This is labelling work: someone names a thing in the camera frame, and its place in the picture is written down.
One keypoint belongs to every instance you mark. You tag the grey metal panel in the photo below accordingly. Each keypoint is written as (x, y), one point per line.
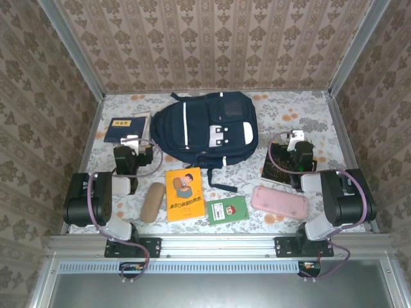
(224, 292)

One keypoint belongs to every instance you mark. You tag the brown glasses case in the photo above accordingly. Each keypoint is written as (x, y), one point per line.
(152, 202)

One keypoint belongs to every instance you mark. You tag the floral tablecloth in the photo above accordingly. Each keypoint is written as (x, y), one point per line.
(144, 102)

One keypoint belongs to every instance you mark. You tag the pink pencil case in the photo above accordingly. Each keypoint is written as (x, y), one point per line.
(279, 202)

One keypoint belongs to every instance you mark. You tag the pale covered navy book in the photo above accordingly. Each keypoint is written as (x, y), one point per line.
(148, 126)

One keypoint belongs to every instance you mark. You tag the orange illustrated book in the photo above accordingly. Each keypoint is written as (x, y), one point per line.
(184, 205)

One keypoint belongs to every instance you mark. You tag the navy blue backpack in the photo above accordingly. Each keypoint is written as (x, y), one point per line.
(199, 128)

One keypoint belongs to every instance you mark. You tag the navy book with yellow label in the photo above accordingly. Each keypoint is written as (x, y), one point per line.
(122, 128)

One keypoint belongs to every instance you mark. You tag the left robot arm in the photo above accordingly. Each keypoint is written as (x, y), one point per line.
(83, 205)

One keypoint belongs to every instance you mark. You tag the aluminium mounting rail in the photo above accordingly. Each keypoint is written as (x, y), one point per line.
(218, 244)

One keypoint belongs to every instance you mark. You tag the aluminium frame post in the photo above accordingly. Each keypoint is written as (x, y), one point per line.
(359, 48)
(72, 48)

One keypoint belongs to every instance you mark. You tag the black book with gold print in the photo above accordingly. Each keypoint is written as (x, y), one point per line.
(273, 173)

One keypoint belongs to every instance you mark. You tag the aluminium table side rail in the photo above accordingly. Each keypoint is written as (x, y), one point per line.
(345, 144)
(88, 144)

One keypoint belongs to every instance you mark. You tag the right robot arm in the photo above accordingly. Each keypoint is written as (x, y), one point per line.
(346, 205)

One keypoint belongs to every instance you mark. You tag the green notebook with house picture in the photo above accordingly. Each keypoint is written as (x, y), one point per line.
(237, 210)

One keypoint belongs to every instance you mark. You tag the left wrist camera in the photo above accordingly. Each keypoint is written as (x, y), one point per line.
(130, 141)

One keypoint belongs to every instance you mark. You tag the aluminium table end rail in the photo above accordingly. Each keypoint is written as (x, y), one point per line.
(218, 91)

